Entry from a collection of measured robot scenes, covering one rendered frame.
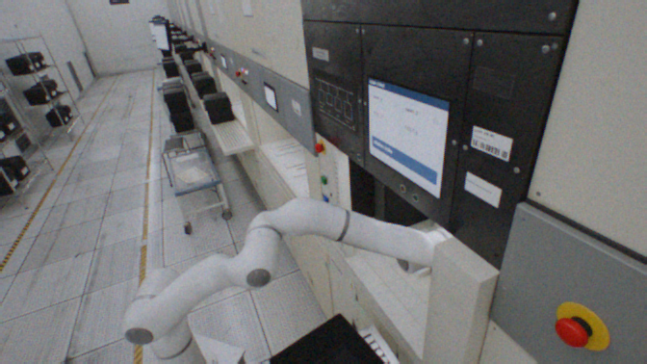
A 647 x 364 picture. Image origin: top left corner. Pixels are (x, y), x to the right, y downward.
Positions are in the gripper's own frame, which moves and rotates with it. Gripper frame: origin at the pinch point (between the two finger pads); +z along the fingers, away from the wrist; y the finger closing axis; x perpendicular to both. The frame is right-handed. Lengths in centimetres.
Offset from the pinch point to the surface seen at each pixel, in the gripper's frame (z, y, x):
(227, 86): -24, -344, -19
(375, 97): -30, -15, 42
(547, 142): -29, 28, 45
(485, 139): -30, 19, 43
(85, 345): -179, -138, -123
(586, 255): -31, 38, 33
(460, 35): -30, 10, 58
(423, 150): -30.3, 3.6, 34.7
